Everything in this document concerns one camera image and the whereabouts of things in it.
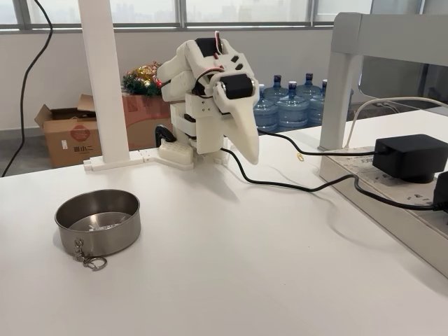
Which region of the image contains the red cardboard box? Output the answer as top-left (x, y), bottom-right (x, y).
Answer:
top-left (122, 94), bottom-right (176, 151)

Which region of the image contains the round metal bowl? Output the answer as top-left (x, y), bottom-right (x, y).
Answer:
top-left (54, 188), bottom-right (142, 256)

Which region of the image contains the open brown cardboard box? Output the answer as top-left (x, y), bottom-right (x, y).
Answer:
top-left (34, 93), bottom-right (103, 169)

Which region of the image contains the black table clamp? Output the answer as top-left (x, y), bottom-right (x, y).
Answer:
top-left (155, 124), bottom-right (176, 148)

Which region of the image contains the grey white desk shelf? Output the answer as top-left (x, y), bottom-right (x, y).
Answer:
top-left (318, 12), bottom-right (448, 151)

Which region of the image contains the christmas wreath with tinsel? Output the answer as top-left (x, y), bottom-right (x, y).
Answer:
top-left (121, 61), bottom-right (165, 98)

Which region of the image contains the white power strip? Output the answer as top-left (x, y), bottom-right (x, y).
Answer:
top-left (320, 146), bottom-right (448, 277)

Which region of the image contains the black power adapter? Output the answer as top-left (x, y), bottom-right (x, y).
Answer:
top-left (371, 134), bottom-right (445, 184)

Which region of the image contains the black plug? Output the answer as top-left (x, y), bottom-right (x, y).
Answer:
top-left (433, 170), bottom-right (448, 213)

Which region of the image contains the red black servo wire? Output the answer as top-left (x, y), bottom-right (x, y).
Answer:
top-left (194, 31), bottom-right (227, 92)

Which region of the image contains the long black power cable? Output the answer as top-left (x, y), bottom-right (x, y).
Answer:
top-left (220, 146), bottom-right (438, 211)

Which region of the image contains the black cable to adapter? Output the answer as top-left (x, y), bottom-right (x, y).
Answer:
top-left (257, 127), bottom-right (386, 155)

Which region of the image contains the white cable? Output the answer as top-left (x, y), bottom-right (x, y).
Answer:
top-left (344, 96), bottom-right (448, 150)

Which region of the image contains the white upright post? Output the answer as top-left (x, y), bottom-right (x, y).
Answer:
top-left (77, 0), bottom-right (132, 165)

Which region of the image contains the metal chain with clasp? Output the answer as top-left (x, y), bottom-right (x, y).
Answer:
top-left (72, 238), bottom-right (108, 272)

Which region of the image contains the hanging black cable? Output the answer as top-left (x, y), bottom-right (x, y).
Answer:
top-left (1, 0), bottom-right (54, 178)

